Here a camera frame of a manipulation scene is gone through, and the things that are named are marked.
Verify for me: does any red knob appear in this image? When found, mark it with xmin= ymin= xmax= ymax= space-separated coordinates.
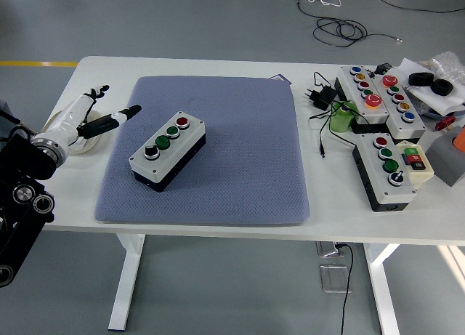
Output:
xmin=434 ymin=116 xmax=457 ymax=132

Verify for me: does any coiled black floor cable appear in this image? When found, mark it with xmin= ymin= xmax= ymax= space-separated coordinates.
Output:
xmin=296 ymin=0 xmax=405 ymax=49

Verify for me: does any beige oval tray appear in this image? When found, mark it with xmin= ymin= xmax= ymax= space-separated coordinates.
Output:
xmin=39 ymin=109 xmax=106 ymax=156

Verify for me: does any grey four-button control box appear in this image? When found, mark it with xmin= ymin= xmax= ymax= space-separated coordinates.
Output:
xmin=352 ymin=133 xmax=418 ymax=213
xmin=129 ymin=110 xmax=207 ymax=193

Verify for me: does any black power cable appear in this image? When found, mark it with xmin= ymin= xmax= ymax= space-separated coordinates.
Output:
xmin=336 ymin=243 xmax=355 ymax=335

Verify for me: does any five-button box with red mushroom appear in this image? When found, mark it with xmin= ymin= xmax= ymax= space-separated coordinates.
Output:
xmin=370 ymin=73 xmax=426 ymax=140

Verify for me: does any clear plastic bag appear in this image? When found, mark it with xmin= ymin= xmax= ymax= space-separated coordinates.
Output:
xmin=421 ymin=50 xmax=465 ymax=84

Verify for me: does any blue-grey quilted mat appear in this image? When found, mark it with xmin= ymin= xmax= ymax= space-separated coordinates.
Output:
xmin=93 ymin=76 xmax=312 ymax=226

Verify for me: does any five-button box with lit stop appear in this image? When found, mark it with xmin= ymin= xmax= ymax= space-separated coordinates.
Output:
xmin=333 ymin=65 xmax=389 ymax=134

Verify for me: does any silver floor socket box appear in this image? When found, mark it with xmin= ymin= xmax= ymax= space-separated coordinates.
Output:
xmin=319 ymin=264 xmax=352 ymax=294
xmin=315 ymin=241 xmax=346 ymax=258

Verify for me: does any black power adapter with cord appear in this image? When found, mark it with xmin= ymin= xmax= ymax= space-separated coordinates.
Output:
xmin=303 ymin=71 xmax=360 ymax=158

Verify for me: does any blue bowl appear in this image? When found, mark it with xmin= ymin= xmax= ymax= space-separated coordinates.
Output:
xmin=421 ymin=104 xmax=465 ymax=121

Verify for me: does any grey block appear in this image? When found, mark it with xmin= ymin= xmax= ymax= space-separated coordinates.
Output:
xmin=424 ymin=126 xmax=465 ymax=187

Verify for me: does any white paper sheet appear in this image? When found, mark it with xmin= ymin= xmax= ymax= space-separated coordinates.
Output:
xmin=397 ymin=57 xmax=465 ymax=117

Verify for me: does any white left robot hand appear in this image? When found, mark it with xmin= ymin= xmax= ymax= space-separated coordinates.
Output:
xmin=31 ymin=84 xmax=142 ymax=150

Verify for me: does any white table leg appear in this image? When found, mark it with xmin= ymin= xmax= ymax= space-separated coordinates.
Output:
xmin=363 ymin=243 xmax=403 ymax=335
xmin=108 ymin=234 xmax=146 ymax=331

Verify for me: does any orange cylinder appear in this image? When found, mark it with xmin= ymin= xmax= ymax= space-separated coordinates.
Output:
xmin=453 ymin=126 xmax=465 ymax=154

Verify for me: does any black foam ring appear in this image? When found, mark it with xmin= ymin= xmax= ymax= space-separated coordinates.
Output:
xmin=408 ymin=72 xmax=436 ymax=86
xmin=430 ymin=78 xmax=454 ymax=96

